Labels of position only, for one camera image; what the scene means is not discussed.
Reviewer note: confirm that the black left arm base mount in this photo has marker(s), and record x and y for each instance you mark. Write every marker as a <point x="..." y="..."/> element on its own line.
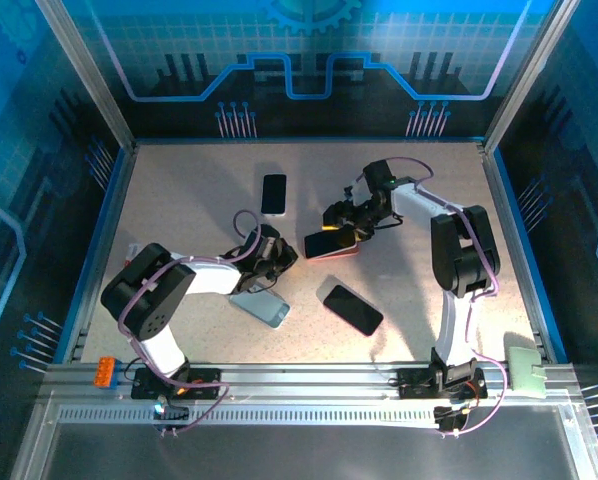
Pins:
<point x="204" y="382"/>

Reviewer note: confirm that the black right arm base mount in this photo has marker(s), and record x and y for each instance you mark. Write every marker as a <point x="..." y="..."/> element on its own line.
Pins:
<point x="414" y="382"/>

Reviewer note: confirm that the dark metal front plate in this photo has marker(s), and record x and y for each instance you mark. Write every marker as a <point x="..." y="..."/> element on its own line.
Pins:
<point x="304" y="455"/>

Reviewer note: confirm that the orange connector block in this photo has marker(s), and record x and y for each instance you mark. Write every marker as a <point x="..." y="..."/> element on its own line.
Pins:
<point x="105" y="372"/>

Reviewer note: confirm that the clear small plastic package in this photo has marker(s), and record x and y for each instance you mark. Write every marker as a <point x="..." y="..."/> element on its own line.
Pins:
<point x="133" y="252"/>

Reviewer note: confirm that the aluminium frame post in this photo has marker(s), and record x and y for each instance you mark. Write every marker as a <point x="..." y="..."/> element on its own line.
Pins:
<point x="91" y="75"/>
<point x="528" y="75"/>

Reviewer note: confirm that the pale green plastic bracket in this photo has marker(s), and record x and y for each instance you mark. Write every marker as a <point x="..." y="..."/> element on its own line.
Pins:
<point x="526" y="372"/>

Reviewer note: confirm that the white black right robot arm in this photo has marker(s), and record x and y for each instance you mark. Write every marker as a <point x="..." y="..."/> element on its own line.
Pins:
<point x="464" y="250"/>

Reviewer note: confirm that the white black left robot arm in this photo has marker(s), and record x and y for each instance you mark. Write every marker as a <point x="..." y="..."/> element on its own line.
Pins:
<point x="209" y="277"/>

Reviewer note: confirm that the black phone with red edge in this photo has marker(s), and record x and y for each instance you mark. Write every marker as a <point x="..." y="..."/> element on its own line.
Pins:
<point x="351" y="309"/>

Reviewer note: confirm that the black phone with white edge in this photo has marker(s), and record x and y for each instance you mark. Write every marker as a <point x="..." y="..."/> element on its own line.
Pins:
<point x="273" y="194"/>

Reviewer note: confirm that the aluminium table side rail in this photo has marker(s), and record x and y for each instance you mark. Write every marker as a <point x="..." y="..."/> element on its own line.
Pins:
<point x="119" y="200"/>
<point x="505" y="200"/>

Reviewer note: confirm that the aluminium mounting rail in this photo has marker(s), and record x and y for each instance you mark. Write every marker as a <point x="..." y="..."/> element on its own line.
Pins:
<point x="304" y="380"/>

